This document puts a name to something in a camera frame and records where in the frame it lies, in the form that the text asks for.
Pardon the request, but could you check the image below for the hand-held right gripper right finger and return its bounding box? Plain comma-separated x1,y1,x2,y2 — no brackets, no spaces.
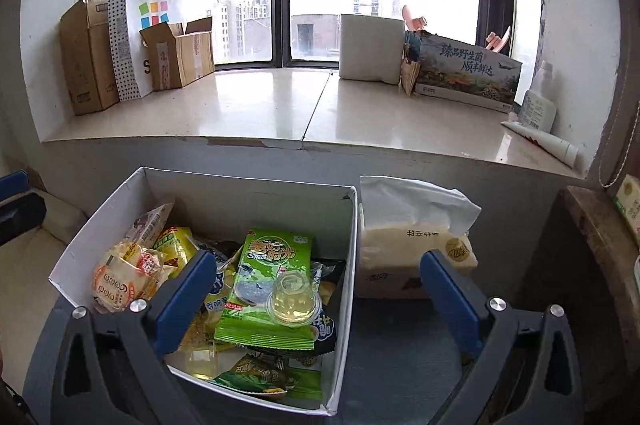
419,249,583,425

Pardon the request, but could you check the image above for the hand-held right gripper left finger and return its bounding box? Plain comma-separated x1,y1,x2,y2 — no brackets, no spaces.
59,249,218,425

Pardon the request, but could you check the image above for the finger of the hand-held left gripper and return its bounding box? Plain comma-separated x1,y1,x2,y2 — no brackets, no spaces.
0,170,47,246

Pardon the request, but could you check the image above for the yellow packet green label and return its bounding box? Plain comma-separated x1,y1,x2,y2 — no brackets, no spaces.
152,226,203,278

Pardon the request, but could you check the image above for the green seaweed packet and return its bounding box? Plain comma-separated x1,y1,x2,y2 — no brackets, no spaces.
214,227,317,352

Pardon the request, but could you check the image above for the orange white bread packet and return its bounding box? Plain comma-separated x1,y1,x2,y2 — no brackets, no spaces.
91,241,167,315

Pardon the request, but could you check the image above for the pink beige cracker packet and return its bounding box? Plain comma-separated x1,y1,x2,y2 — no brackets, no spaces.
124,202,175,248

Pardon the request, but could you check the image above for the green pea snack packet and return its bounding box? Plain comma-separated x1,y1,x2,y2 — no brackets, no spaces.
209,352,297,401

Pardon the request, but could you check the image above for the clear jelly cup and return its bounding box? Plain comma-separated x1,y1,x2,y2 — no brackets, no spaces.
266,270,324,326

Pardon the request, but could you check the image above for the white cardboard box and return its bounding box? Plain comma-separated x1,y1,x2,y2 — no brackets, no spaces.
47,166,360,417

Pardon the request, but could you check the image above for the black snack packet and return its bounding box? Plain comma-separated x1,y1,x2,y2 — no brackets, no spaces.
310,259,347,306

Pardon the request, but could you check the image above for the dark packet white print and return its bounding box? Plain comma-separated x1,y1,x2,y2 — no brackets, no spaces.
312,312,341,356

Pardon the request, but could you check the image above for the yellow chips packet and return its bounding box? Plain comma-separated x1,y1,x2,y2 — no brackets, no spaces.
201,272,237,323

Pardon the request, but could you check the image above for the orange yellow noodle snack packet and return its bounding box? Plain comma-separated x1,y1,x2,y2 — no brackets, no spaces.
177,307,221,351

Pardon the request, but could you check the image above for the tissue pack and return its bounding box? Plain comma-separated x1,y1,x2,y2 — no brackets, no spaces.
356,175,483,301

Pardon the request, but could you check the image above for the green white snack packet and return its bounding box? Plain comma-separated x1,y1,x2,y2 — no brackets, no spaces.
282,352,326,402

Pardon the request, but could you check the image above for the large brown cardboard box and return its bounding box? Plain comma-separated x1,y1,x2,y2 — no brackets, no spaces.
59,0,121,117

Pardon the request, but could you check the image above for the white tube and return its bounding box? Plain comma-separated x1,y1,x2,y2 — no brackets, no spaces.
501,120,580,167

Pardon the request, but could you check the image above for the green white carton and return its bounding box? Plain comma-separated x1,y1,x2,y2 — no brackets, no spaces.
610,174,640,236

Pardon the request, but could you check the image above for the white stone window sill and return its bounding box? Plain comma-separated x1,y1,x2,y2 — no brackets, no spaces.
42,68,586,178

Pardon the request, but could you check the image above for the white polka-dot paper bag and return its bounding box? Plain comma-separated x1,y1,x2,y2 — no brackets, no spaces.
106,0,183,102

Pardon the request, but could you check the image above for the white plastic bottle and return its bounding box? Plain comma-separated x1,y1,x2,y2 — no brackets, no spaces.
517,60,557,131

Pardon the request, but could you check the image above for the small open cardboard box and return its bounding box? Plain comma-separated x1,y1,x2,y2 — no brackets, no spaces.
139,16,216,92

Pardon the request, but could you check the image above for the landscape printed carton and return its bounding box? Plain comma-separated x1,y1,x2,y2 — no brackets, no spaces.
414,31,523,113

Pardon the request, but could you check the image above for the pink plastic object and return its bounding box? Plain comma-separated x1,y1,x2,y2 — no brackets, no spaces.
401,4,428,33
485,26,512,54

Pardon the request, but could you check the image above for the white foam box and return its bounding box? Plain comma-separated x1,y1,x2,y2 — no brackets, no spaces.
338,14,406,85

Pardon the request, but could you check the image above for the window blind cord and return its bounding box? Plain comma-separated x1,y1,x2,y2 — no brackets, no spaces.
599,95,632,189

